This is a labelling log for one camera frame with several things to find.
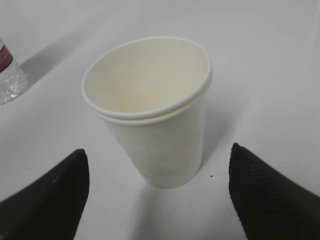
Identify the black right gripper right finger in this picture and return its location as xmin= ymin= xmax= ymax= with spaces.
xmin=229 ymin=143 xmax=320 ymax=240

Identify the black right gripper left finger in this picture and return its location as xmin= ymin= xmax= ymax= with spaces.
xmin=0 ymin=149 xmax=90 ymax=240

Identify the clear red-label water bottle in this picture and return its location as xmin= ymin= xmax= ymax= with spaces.
xmin=0 ymin=39 xmax=28 ymax=105

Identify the white paper cup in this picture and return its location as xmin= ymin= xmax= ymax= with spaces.
xmin=81 ymin=36 xmax=213 ymax=189

